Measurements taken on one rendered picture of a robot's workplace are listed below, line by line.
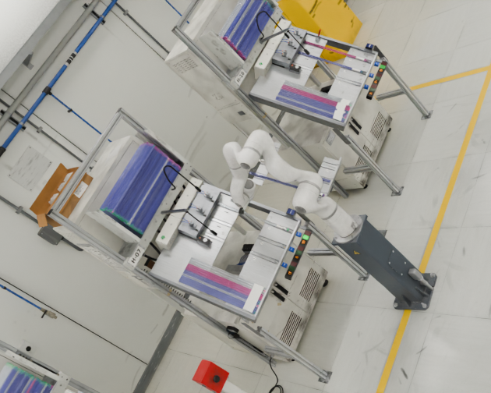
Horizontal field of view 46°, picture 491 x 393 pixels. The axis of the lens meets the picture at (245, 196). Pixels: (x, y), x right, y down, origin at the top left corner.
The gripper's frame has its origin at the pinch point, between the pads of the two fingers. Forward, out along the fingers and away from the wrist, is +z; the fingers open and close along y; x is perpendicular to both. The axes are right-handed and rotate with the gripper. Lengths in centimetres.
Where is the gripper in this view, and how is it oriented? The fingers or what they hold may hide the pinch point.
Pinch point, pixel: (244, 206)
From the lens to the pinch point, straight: 352.6
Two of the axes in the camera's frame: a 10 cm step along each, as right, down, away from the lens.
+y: -4.2, 8.1, -4.0
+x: 9.0, 4.1, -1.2
